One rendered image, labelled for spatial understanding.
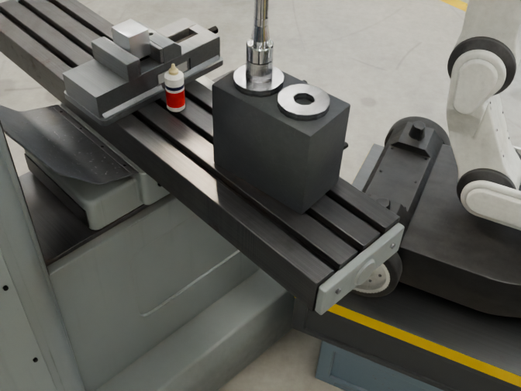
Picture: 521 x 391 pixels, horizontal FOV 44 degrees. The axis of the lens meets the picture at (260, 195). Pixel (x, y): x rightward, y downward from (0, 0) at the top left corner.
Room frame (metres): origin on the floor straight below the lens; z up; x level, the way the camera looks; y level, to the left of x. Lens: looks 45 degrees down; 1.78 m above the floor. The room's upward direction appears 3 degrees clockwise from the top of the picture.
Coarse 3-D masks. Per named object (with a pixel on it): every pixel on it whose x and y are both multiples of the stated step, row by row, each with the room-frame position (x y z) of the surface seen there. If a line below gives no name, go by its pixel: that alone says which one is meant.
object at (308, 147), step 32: (224, 96) 0.92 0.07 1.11; (256, 96) 0.91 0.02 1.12; (288, 96) 0.90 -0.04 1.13; (320, 96) 0.90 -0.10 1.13; (224, 128) 0.92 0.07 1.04; (256, 128) 0.88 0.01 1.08; (288, 128) 0.84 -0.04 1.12; (320, 128) 0.83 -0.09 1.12; (224, 160) 0.93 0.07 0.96; (256, 160) 0.88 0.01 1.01; (288, 160) 0.83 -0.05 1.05; (320, 160) 0.84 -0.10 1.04; (288, 192) 0.83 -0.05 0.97; (320, 192) 0.85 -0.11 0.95
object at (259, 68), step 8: (248, 56) 0.94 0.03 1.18; (256, 56) 0.93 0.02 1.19; (264, 56) 0.93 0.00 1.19; (272, 56) 0.95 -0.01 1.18; (248, 64) 0.94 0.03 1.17; (256, 64) 0.93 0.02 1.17; (264, 64) 0.93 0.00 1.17; (272, 64) 0.95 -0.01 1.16; (248, 72) 0.94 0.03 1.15; (256, 72) 0.93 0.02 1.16; (264, 72) 0.93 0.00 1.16; (272, 72) 0.95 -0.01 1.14; (248, 80) 0.94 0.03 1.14; (256, 80) 0.93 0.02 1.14; (264, 80) 0.93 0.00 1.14
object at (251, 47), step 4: (248, 40) 0.96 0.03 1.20; (252, 40) 0.96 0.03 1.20; (268, 40) 0.96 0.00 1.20; (248, 44) 0.95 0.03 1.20; (252, 44) 0.95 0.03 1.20; (268, 44) 0.95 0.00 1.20; (272, 44) 0.95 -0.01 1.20; (248, 48) 0.94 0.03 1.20; (252, 48) 0.94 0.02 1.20; (256, 48) 0.94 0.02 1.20; (260, 48) 0.94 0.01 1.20; (264, 48) 0.94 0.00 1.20; (268, 48) 0.94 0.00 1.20; (272, 48) 0.94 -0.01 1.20; (252, 52) 0.93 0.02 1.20; (256, 52) 0.93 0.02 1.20; (260, 52) 0.93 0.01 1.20; (264, 52) 0.93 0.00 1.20; (268, 52) 0.94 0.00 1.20
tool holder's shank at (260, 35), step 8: (256, 0) 0.95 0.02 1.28; (264, 0) 0.94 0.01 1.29; (256, 8) 0.95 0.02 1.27; (264, 8) 0.94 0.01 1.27; (256, 16) 0.95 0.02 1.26; (264, 16) 0.94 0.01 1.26; (256, 24) 0.95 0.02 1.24; (264, 24) 0.94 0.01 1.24; (256, 32) 0.94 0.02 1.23; (264, 32) 0.94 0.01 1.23; (256, 40) 0.94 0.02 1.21; (264, 40) 0.94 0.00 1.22
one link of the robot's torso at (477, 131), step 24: (456, 72) 1.19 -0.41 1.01; (480, 72) 1.16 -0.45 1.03; (504, 72) 1.16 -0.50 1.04; (456, 96) 1.18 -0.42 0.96; (480, 96) 1.16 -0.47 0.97; (456, 120) 1.20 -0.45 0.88; (480, 120) 1.16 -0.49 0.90; (504, 120) 1.26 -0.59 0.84; (456, 144) 1.21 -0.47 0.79; (480, 144) 1.19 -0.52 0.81; (504, 144) 1.21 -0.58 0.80; (480, 168) 1.18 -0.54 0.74; (504, 168) 1.16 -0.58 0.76
